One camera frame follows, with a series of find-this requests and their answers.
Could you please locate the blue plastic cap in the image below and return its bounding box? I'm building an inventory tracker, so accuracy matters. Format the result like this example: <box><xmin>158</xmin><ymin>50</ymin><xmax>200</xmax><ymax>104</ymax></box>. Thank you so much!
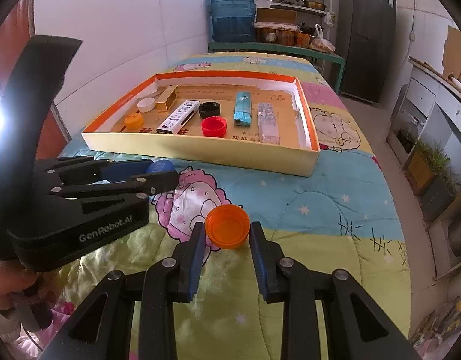
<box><xmin>145</xmin><ymin>159</ymin><xmax>175</xmax><ymax>174</ymax></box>

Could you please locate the translucent orange cap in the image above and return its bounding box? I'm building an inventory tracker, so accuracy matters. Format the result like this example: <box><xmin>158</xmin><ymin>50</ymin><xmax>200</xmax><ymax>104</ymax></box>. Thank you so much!
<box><xmin>204</xmin><ymin>204</ymin><xmax>250</xmax><ymax>250</ymax></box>

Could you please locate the orange lid with red text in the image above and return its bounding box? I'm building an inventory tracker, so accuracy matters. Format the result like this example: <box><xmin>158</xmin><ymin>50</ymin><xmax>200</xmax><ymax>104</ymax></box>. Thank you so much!
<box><xmin>124</xmin><ymin>112</ymin><xmax>144</xmax><ymax>130</ymax></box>

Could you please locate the white cartoon printed box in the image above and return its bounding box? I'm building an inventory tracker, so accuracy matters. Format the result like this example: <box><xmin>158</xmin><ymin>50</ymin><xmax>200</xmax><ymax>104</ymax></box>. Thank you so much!
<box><xmin>156</xmin><ymin>99</ymin><xmax>200</xmax><ymax>134</ymax></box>

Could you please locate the white plastic cap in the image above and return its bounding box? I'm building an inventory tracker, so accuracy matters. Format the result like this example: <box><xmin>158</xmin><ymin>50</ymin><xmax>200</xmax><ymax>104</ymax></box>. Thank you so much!
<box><xmin>137</xmin><ymin>97</ymin><xmax>156</xmax><ymax>113</ymax></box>

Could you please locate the gold rectangular box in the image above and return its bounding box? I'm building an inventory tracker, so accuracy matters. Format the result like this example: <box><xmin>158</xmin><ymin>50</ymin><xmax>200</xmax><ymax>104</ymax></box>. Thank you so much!
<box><xmin>155</xmin><ymin>85</ymin><xmax>178</xmax><ymax>112</ymax></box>

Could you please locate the red plastic cap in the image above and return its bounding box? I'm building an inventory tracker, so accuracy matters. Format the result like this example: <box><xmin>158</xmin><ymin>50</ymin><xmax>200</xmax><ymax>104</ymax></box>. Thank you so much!
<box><xmin>201</xmin><ymin>116</ymin><xmax>227</xmax><ymax>137</ymax></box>

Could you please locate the black plastic cap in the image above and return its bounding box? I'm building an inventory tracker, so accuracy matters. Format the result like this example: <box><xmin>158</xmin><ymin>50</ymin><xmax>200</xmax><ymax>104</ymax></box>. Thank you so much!
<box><xmin>198</xmin><ymin>102</ymin><xmax>221</xmax><ymax>119</ymax></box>

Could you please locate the teal patterned tube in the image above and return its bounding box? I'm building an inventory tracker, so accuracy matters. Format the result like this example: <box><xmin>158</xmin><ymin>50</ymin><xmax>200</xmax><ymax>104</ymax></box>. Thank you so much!
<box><xmin>233</xmin><ymin>91</ymin><xmax>252</xmax><ymax>127</ymax></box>

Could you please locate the clear glitter plastic bottle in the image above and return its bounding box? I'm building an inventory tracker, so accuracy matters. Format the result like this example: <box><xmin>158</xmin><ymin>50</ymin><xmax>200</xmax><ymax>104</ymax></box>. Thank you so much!
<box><xmin>258</xmin><ymin>102</ymin><xmax>280</xmax><ymax>145</ymax></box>

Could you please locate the person's hand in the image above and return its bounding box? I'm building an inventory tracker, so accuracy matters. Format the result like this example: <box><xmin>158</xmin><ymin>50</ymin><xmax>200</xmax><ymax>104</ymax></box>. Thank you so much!
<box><xmin>0</xmin><ymin>261</ymin><xmax>62</xmax><ymax>311</ymax></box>

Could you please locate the large orange-rimmed cardboard tray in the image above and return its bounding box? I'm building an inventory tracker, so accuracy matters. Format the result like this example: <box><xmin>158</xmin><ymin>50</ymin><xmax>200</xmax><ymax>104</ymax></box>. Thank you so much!
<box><xmin>82</xmin><ymin>70</ymin><xmax>320</xmax><ymax>176</ymax></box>

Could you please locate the potted green plant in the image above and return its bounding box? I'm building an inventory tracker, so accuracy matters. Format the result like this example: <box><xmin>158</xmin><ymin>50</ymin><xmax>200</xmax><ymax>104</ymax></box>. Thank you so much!
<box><xmin>405</xmin><ymin>139</ymin><xmax>456</xmax><ymax>196</ymax></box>

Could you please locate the blue water jug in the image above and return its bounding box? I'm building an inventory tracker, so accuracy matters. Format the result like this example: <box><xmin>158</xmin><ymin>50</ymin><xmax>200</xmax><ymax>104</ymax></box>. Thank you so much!
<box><xmin>209</xmin><ymin>0</ymin><xmax>256</xmax><ymax>43</ymax></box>

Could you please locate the white plastic bag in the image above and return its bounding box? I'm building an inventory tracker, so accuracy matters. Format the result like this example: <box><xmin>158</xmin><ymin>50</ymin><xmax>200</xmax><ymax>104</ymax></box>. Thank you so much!
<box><xmin>309</xmin><ymin>24</ymin><xmax>336</xmax><ymax>54</ymax></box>

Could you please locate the white kitchen counter cabinet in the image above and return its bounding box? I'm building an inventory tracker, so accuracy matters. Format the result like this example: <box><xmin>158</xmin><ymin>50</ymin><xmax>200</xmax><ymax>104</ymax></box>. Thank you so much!
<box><xmin>386</xmin><ymin>58</ymin><xmax>461</xmax><ymax>281</ymax></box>

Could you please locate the metal kitchen shelf rack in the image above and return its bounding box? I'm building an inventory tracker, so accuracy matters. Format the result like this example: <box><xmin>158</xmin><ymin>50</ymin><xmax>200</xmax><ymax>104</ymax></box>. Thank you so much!
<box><xmin>255</xmin><ymin>0</ymin><xmax>333</xmax><ymax>48</ymax></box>

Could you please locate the black refrigerator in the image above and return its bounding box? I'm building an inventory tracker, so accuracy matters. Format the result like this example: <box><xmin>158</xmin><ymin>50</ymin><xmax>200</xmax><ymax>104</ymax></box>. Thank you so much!
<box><xmin>336</xmin><ymin>0</ymin><xmax>397</xmax><ymax>103</ymax></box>

